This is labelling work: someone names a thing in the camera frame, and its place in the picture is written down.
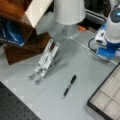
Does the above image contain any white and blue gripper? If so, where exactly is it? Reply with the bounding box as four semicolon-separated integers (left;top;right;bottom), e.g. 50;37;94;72
95;30;120;59

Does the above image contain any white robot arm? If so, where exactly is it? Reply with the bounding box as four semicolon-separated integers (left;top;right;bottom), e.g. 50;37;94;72
95;5;120;59

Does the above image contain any orange small object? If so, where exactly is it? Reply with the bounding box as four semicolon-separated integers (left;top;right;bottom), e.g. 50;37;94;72
78;25;87;32

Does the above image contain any black pen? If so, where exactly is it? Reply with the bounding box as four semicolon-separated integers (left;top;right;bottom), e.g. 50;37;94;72
62;75;76;99

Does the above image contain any grey compartment tray box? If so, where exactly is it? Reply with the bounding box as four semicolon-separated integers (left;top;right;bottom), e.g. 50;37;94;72
87;63;120;120

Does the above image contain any silver folding laptop stand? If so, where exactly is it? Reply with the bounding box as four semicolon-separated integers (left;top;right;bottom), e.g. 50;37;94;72
29;39;60;85

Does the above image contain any wooden shelf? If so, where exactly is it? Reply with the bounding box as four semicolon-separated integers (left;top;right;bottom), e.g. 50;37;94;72
0;0;53;65

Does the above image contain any white cabinet block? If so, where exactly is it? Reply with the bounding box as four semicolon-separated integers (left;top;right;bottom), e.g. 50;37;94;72
25;0;53;28

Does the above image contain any blue book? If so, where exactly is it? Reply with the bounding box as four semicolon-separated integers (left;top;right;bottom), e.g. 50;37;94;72
0;18;24;46

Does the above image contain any white cable with adapter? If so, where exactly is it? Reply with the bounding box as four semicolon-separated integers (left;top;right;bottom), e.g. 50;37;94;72
71;37;101;56

